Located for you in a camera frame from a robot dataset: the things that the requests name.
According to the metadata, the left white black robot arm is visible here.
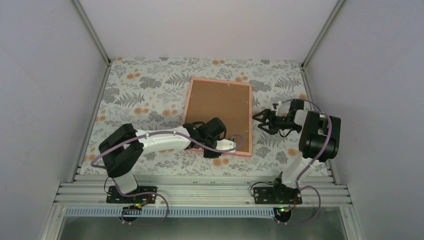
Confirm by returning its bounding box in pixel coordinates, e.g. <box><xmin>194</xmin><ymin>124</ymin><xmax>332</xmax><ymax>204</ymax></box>
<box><xmin>98</xmin><ymin>117</ymin><xmax>236</xmax><ymax>203</ymax></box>

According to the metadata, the orange pink wooden frame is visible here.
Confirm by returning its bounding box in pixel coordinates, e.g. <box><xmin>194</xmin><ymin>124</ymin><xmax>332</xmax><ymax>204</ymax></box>
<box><xmin>181</xmin><ymin>76</ymin><xmax>253</xmax><ymax>158</ymax></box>

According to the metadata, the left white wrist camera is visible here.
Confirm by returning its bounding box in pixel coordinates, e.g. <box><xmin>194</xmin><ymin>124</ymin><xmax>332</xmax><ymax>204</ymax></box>
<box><xmin>215</xmin><ymin>139</ymin><xmax>237</xmax><ymax>154</ymax></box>

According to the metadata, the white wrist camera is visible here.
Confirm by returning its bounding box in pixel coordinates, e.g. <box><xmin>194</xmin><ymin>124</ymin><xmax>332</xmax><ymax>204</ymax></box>
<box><xmin>270</xmin><ymin>101</ymin><xmax>283</xmax><ymax>117</ymax></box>
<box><xmin>215</xmin><ymin>139</ymin><xmax>237</xmax><ymax>154</ymax></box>

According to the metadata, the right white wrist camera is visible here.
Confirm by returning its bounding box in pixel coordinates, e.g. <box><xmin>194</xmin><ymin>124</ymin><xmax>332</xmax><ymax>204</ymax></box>
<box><xmin>270</xmin><ymin>101</ymin><xmax>283</xmax><ymax>117</ymax></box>

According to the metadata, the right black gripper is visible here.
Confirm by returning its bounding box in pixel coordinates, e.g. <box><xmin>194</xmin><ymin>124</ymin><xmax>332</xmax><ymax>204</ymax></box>
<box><xmin>252</xmin><ymin>109</ymin><xmax>301</xmax><ymax>135</ymax></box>

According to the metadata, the floral patterned table mat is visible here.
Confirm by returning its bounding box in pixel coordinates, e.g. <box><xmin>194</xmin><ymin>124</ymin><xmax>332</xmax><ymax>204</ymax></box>
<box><xmin>80</xmin><ymin>57</ymin><xmax>307</xmax><ymax>177</ymax></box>

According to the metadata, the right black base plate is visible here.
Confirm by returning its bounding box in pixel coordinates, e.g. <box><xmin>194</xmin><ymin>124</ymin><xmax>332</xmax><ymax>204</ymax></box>
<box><xmin>253</xmin><ymin>186</ymin><xmax>303</xmax><ymax>205</ymax></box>

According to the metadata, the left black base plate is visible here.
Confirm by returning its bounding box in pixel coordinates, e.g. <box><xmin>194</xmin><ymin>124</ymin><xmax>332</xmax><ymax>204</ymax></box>
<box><xmin>105</xmin><ymin>186</ymin><xmax>158</xmax><ymax>205</ymax></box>

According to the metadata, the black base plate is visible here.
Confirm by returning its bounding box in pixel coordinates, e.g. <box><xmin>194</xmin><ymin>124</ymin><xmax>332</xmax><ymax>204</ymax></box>
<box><xmin>105</xmin><ymin>186</ymin><xmax>158</xmax><ymax>205</ymax></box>
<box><xmin>253</xmin><ymin>186</ymin><xmax>303</xmax><ymax>205</ymax></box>

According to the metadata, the aluminium rail base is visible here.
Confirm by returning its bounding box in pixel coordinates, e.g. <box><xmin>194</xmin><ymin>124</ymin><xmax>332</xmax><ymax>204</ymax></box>
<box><xmin>41</xmin><ymin>174</ymin><xmax>363</xmax><ymax>240</ymax></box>

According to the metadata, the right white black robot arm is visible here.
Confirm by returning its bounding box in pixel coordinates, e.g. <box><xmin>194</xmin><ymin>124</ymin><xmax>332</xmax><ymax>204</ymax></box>
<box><xmin>252</xmin><ymin>98</ymin><xmax>342</xmax><ymax>204</ymax></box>

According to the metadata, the brown cardboard backing board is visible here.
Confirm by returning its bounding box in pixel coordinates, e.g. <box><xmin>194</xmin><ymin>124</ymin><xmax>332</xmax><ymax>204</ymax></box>
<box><xmin>184</xmin><ymin>80</ymin><xmax>251</xmax><ymax>154</ymax></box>

